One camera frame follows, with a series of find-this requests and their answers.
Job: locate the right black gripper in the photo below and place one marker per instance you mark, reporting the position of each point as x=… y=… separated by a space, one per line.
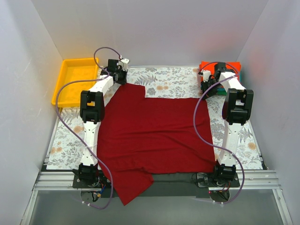
x=208 y=86

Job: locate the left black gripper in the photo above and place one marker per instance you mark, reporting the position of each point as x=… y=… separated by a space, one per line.
x=120 y=77

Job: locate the dark red t shirt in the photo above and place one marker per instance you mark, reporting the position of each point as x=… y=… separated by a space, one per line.
x=141 y=136

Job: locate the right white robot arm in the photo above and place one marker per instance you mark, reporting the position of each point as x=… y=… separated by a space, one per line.
x=236 y=112

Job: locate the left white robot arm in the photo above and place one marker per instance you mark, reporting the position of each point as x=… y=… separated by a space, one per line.
x=92 y=112

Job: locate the pink folded t shirt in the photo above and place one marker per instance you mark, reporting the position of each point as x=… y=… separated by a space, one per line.
x=199 y=76

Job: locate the orange folded t shirt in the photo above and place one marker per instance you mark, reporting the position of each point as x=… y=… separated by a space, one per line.
x=236 y=66

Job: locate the yellow plastic tray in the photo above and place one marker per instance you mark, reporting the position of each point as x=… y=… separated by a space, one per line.
x=75 y=76

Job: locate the floral table mat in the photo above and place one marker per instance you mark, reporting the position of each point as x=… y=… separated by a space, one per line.
x=66 y=150

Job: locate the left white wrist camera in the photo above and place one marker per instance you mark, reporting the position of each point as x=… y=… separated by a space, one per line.
x=124 y=64

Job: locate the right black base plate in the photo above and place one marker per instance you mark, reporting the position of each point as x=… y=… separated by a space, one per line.
x=206 y=180

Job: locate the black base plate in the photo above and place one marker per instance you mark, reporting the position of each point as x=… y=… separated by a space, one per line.
x=206 y=180
x=98 y=182

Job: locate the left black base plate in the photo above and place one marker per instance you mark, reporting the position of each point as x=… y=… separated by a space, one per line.
x=98 y=182

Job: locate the aluminium rail frame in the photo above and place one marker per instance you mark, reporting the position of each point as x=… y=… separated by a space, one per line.
x=260 y=202

